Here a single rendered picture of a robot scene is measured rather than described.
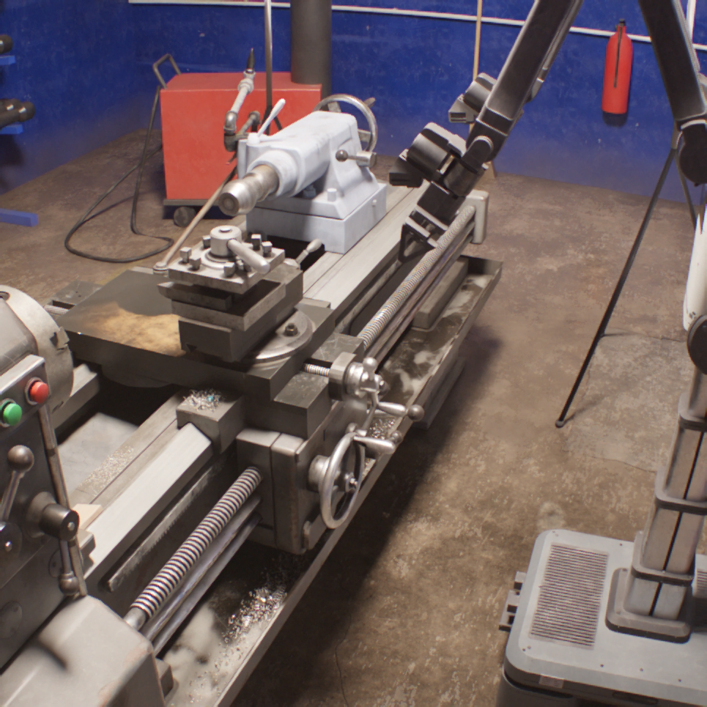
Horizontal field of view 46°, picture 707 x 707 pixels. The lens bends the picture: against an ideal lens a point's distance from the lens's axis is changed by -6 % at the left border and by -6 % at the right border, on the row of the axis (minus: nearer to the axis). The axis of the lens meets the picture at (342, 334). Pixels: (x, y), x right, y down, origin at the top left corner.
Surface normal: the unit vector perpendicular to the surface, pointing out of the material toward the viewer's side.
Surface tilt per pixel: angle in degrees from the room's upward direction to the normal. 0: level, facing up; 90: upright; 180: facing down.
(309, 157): 86
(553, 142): 90
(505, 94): 82
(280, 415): 90
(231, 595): 0
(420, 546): 0
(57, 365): 80
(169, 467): 36
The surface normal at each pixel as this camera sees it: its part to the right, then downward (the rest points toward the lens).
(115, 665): 0.49, -0.64
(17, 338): 0.66, -0.48
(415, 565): 0.00, -0.88
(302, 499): 0.92, 0.19
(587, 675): -0.23, -0.29
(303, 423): -0.39, 0.44
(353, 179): 0.84, -0.18
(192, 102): -0.05, 0.48
